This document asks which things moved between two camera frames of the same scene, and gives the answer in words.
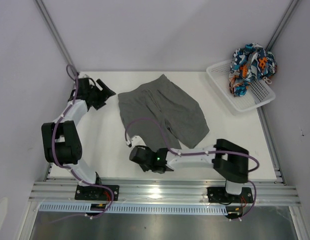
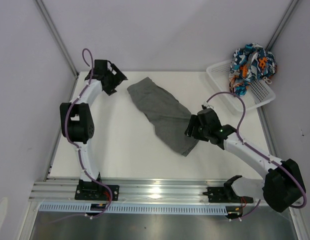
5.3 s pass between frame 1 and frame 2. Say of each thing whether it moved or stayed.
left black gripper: moved
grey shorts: moved
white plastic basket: stayed
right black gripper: moved
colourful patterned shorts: stayed
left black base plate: stayed
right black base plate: stayed
